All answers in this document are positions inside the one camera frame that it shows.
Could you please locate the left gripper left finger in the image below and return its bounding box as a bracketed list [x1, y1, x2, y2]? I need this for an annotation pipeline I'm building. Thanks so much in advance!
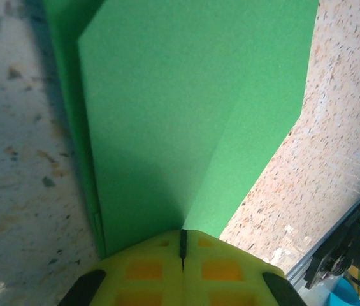
[59, 229, 184, 306]

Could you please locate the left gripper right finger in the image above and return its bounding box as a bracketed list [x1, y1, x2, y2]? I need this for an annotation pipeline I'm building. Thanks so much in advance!
[182, 229, 306, 306]

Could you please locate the green square paper sheet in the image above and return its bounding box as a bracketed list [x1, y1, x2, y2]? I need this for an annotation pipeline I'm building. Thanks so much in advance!
[44, 0, 320, 259]

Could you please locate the long aluminium mounting rail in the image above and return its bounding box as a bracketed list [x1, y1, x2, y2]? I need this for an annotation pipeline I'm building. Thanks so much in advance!
[286, 178, 360, 291]

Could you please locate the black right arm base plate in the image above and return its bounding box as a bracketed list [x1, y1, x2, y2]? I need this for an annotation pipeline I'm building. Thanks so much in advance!
[303, 191, 360, 289]

